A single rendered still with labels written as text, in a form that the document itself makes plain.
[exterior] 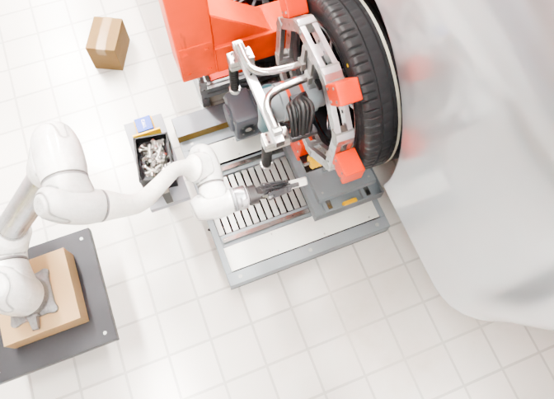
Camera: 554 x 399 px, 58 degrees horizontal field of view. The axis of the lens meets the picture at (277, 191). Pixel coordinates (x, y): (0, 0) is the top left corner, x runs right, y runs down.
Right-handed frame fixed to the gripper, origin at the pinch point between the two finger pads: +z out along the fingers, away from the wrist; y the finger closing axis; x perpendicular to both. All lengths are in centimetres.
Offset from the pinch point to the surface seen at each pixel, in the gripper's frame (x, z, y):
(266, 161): 15.1, -12.3, 9.8
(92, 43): 56, -69, -124
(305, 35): 55, 6, 15
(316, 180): -18.1, 18.9, -38.2
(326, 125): 14.5, 19.3, -15.4
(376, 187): -29, 48, -36
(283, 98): 34.5, -1.7, 5.5
